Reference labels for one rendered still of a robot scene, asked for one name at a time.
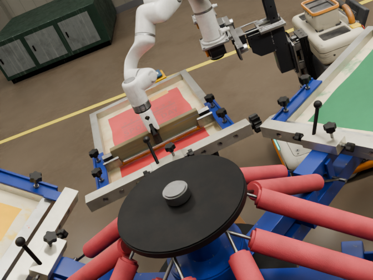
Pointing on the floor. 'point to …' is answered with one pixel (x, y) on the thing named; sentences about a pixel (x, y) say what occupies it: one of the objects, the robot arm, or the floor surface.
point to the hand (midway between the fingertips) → (156, 137)
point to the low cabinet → (54, 36)
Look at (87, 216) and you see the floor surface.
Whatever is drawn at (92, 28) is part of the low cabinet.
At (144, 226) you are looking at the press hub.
